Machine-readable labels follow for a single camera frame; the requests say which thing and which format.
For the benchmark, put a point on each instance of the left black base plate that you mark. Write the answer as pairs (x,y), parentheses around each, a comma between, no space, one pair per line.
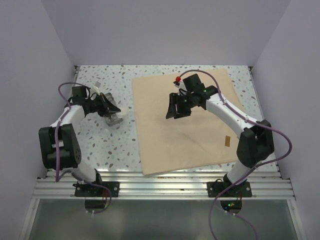
(89,191)

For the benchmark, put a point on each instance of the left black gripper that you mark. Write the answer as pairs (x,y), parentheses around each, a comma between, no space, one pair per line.
(107,108)

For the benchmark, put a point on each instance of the metal instrument tray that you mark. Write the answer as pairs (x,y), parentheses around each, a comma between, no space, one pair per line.
(110,109)

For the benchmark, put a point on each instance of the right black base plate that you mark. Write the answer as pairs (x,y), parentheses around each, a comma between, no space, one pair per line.
(214,188)

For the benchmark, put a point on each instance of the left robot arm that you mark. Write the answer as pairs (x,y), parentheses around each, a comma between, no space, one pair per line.
(59,146)

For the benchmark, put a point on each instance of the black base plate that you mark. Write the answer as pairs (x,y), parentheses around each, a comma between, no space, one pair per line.
(89,191)
(214,188)

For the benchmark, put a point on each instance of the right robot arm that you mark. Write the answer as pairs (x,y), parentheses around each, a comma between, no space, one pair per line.
(255,138)

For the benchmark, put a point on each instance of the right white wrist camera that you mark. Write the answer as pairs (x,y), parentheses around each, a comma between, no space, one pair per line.
(177,81)

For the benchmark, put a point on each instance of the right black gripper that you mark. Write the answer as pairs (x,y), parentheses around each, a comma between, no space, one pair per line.
(174,101)

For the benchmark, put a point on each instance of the beige surgical drape cloth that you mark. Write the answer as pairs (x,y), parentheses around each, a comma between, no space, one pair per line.
(165,145)

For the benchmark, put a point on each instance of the brown tape piece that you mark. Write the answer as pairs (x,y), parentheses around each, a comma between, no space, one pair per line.
(227,142)

